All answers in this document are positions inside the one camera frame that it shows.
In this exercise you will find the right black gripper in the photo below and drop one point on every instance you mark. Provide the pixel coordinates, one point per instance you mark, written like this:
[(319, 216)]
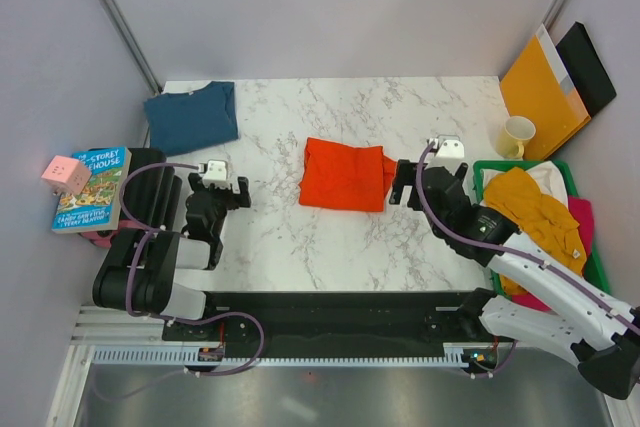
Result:
[(405, 174)]

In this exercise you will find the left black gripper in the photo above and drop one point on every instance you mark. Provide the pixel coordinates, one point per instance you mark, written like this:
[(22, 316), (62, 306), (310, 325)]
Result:
[(236, 200)]

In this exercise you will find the orange t-shirt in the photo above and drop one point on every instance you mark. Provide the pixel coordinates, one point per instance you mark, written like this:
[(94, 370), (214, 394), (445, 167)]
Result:
[(341, 177)]

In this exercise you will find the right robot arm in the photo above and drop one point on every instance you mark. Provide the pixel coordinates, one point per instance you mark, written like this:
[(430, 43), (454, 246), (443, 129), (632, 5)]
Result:
[(588, 328)]

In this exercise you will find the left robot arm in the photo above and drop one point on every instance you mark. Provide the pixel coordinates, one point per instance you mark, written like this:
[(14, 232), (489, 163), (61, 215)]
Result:
[(138, 273)]

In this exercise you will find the black pink roller organizer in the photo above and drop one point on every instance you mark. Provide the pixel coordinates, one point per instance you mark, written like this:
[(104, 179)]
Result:
[(151, 197)]

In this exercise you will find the folded blue t-shirt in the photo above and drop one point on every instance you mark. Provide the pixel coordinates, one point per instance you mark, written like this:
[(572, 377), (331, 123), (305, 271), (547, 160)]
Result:
[(181, 123)]

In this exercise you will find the yellow mug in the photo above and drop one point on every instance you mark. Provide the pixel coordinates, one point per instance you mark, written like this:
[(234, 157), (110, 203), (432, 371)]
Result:
[(515, 134)]

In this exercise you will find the white t-shirt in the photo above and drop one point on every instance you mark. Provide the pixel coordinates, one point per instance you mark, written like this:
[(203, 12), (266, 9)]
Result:
[(547, 176)]

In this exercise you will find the blue treehouse book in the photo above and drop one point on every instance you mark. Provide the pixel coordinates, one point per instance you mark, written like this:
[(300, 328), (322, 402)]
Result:
[(97, 206)]

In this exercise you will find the mustard yellow t-shirt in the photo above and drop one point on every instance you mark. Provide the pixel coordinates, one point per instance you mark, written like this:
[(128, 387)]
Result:
[(517, 194)]

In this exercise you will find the magenta t-shirt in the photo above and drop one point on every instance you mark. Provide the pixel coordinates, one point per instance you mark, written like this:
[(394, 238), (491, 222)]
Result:
[(582, 222)]

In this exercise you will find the orange folder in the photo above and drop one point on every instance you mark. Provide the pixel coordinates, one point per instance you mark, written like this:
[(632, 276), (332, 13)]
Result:
[(538, 87)]

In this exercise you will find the pink cube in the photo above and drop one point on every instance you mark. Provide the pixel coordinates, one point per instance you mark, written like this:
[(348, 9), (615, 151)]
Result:
[(66, 174)]

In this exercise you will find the green plastic tray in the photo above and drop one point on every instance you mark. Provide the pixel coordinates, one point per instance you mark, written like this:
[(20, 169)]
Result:
[(594, 271)]

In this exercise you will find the black flat box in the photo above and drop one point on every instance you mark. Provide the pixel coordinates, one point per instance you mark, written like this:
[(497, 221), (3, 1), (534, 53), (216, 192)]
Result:
[(586, 69)]

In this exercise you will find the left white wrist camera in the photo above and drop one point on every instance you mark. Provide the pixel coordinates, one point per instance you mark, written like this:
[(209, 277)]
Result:
[(214, 174)]

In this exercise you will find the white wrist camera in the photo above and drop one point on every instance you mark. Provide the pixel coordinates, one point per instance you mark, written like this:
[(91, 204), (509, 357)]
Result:
[(214, 174), (447, 147)]

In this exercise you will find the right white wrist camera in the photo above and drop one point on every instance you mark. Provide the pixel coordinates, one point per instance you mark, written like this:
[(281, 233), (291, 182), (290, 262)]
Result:
[(447, 147)]

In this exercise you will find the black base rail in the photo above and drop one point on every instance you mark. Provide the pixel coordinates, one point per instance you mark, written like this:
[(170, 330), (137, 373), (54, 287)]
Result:
[(337, 323)]

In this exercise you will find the white slotted cable duct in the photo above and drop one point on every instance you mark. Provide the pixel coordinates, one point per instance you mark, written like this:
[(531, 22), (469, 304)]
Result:
[(211, 355)]

